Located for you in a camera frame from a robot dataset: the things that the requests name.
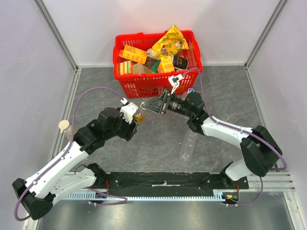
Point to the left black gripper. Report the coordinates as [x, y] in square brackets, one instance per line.
[128, 134]

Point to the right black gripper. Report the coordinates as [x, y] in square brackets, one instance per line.
[164, 104]

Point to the yellow tea bottle red label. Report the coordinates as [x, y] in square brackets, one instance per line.
[140, 115]

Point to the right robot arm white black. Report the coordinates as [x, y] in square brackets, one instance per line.
[259, 149]

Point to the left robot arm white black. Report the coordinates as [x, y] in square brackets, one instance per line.
[41, 191]

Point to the empty clear plastic bottle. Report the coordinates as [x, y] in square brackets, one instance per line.
[188, 145]

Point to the beige bottle round cap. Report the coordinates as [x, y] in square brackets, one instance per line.
[66, 128]

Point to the red plastic shopping basket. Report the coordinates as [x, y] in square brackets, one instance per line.
[142, 83]

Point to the orange box right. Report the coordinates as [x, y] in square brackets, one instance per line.
[166, 65]

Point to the orange box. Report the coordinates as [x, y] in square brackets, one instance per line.
[133, 54]
[166, 65]

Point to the green package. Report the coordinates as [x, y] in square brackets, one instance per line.
[154, 68]

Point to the wooden block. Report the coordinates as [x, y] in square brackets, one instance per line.
[140, 69]

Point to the striped sponge pack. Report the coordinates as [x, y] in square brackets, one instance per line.
[125, 68]

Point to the clear wrapped snack pack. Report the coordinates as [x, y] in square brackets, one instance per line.
[153, 53]

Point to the orange box left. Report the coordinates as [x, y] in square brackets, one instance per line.
[133, 54]

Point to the yellow snack bag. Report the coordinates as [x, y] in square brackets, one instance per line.
[171, 43]

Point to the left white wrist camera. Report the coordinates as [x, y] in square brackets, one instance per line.
[128, 109]

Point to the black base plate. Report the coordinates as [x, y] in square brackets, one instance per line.
[167, 184]

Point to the white cable duct rail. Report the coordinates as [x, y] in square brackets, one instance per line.
[92, 196]

